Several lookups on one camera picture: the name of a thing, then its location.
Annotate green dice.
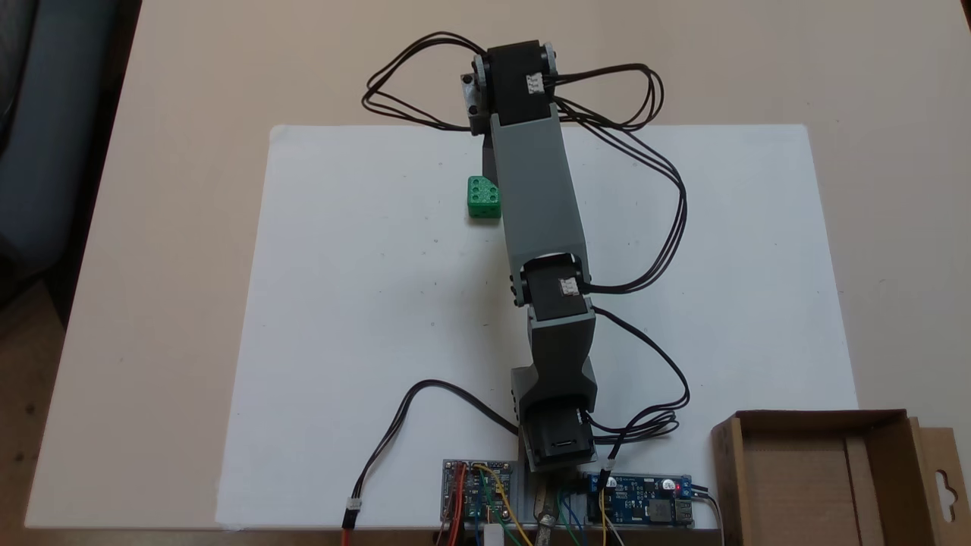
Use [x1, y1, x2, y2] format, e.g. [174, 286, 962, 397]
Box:
[467, 176, 502, 221]

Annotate white paper sheet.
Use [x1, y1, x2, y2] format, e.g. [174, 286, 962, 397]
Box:
[215, 125, 539, 532]
[531, 124, 859, 529]

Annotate metal table clamp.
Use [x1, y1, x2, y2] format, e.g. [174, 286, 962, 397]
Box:
[534, 474, 561, 546]

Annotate blue circuit board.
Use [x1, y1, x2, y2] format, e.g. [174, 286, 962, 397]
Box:
[583, 472, 696, 529]

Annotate dark grey chair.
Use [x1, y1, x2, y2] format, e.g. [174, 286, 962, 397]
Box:
[0, 0, 142, 304]

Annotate brown cardboard box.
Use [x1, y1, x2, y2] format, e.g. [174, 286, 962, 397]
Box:
[711, 409, 971, 546]

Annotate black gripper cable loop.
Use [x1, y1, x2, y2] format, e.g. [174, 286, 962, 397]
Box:
[362, 31, 488, 132]

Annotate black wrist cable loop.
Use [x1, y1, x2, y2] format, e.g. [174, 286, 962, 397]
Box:
[548, 64, 689, 295]

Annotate black elbow cable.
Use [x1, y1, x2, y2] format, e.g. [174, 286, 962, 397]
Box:
[583, 306, 691, 465]

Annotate yellow wire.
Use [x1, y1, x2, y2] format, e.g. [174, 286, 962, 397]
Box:
[474, 463, 529, 546]

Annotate grey circuit board with wires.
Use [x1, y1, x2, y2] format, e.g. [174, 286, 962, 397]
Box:
[442, 459, 518, 526]

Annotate red wire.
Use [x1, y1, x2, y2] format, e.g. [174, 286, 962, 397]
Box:
[446, 466, 467, 546]

